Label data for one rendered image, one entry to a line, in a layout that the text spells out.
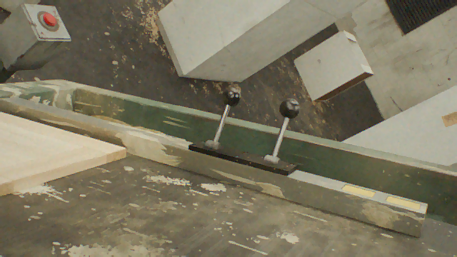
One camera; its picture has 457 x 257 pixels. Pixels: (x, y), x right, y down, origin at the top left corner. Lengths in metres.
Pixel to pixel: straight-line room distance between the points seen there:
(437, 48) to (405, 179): 7.88
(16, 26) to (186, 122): 0.57
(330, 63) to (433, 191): 4.89
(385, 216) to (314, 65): 5.17
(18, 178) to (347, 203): 0.51
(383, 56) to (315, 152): 8.00
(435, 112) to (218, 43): 2.00
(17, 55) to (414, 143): 3.54
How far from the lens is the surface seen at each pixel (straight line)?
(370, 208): 0.76
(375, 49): 9.03
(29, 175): 0.77
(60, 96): 1.34
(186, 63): 3.52
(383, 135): 4.41
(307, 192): 0.78
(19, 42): 1.43
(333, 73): 5.79
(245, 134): 1.07
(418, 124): 4.35
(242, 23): 3.30
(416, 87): 8.82
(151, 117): 1.21
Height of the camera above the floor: 1.81
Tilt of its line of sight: 29 degrees down
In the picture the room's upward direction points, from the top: 60 degrees clockwise
